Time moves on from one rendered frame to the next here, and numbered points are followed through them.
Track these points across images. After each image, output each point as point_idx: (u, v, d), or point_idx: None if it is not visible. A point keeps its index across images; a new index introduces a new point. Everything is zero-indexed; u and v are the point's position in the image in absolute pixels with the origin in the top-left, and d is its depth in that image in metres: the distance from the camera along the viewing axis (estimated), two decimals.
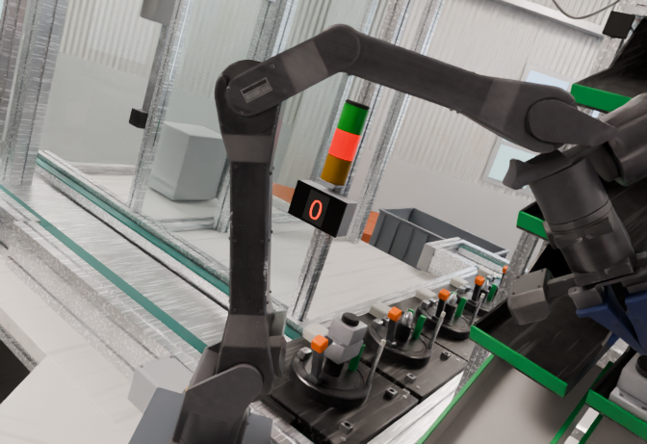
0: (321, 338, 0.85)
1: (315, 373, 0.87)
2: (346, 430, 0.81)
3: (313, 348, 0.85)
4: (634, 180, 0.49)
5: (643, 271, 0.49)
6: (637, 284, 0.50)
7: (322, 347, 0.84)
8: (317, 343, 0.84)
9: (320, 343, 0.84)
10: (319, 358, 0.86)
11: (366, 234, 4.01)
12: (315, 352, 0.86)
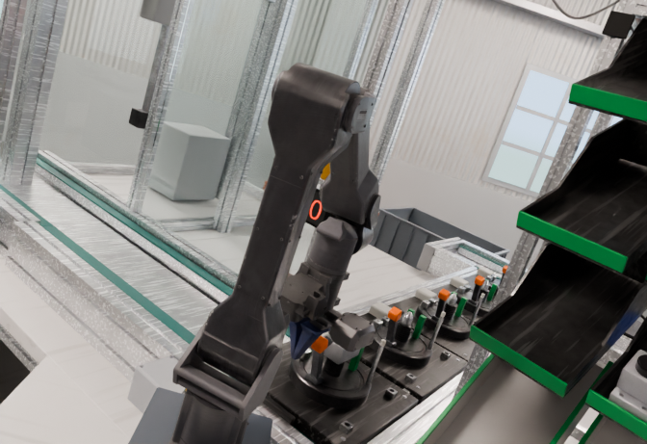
0: (321, 338, 0.85)
1: (315, 373, 0.87)
2: (346, 430, 0.81)
3: (313, 348, 0.85)
4: (353, 254, 0.81)
5: None
6: None
7: (322, 347, 0.84)
8: (317, 343, 0.84)
9: (320, 343, 0.84)
10: (319, 358, 0.86)
11: None
12: (315, 352, 0.86)
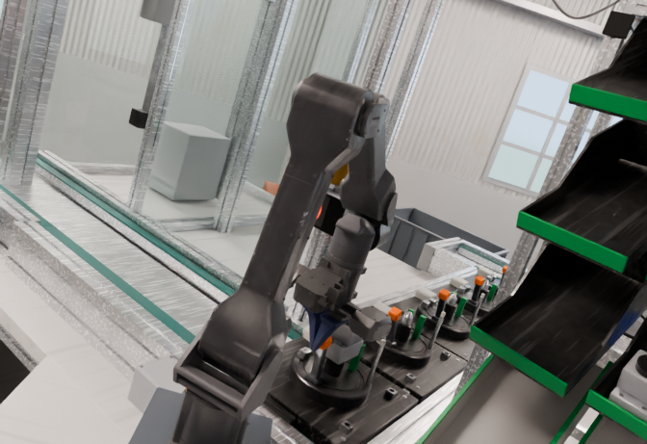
0: None
1: (316, 372, 0.88)
2: (346, 430, 0.81)
3: None
4: (371, 250, 0.85)
5: None
6: None
7: (325, 343, 0.85)
8: None
9: None
10: (322, 356, 0.86)
11: None
12: (318, 349, 0.86)
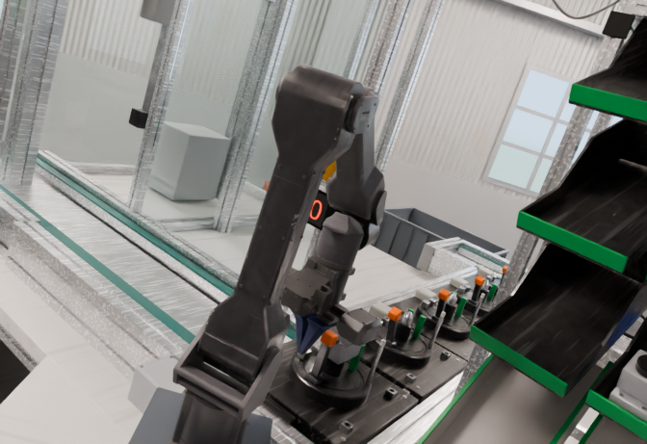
0: (331, 332, 0.87)
1: (317, 371, 0.88)
2: (346, 430, 0.81)
3: (323, 340, 0.87)
4: (359, 250, 0.82)
5: None
6: None
7: (332, 339, 0.86)
8: (328, 335, 0.86)
9: (331, 335, 0.86)
10: (325, 353, 0.87)
11: None
12: (323, 346, 0.87)
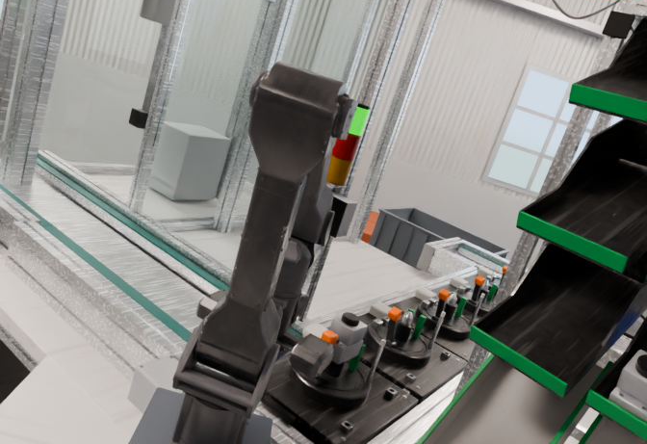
0: (331, 332, 0.87)
1: None
2: (346, 430, 0.81)
3: (323, 340, 0.87)
4: None
5: (279, 342, 0.72)
6: None
7: (332, 339, 0.86)
8: (328, 335, 0.86)
9: (331, 335, 0.86)
10: None
11: (366, 234, 4.01)
12: None
